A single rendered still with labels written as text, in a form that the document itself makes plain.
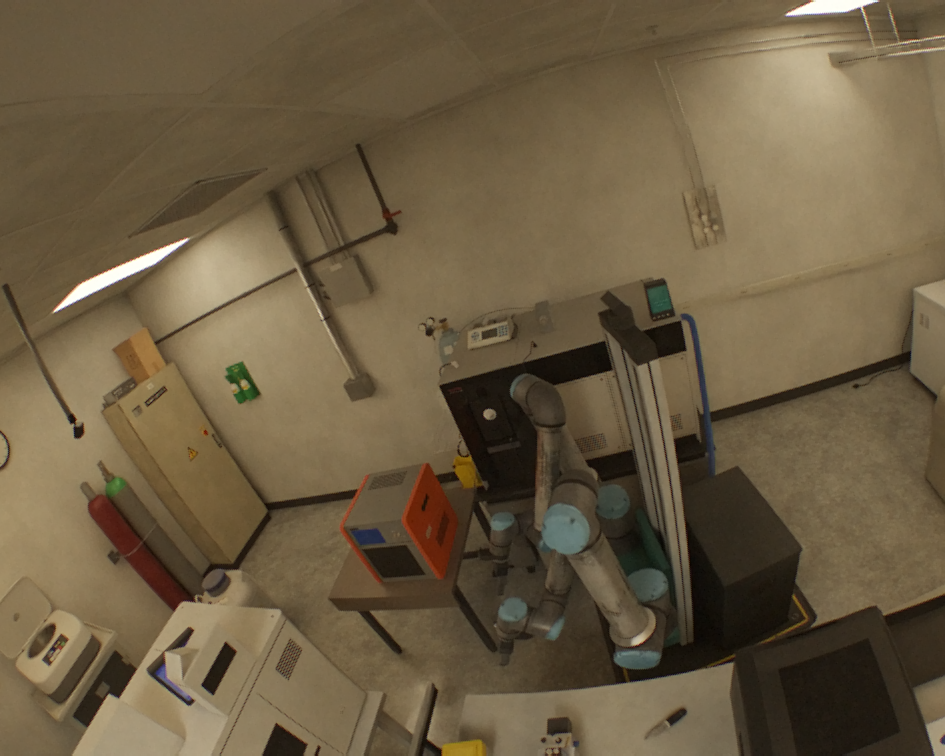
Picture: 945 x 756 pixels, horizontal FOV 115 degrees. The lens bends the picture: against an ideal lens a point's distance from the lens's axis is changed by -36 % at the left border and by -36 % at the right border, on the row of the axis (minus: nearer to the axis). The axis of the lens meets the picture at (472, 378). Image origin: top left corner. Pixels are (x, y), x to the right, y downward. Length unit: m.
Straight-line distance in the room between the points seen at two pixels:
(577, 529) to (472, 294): 2.43
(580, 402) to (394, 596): 1.31
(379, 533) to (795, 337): 3.17
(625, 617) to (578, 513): 0.42
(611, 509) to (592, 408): 0.60
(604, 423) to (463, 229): 1.61
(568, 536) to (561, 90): 2.62
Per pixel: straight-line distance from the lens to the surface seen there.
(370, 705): 1.84
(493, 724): 1.60
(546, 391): 1.62
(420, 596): 2.32
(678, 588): 1.85
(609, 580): 1.27
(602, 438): 2.40
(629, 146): 3.14
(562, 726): 1.45
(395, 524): 2.10
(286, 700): 1.53
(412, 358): 3.58
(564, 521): 1.09
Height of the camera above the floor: 2.30
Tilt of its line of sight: 23 degrees down
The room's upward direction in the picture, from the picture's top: 23 degrees counter-clockwise
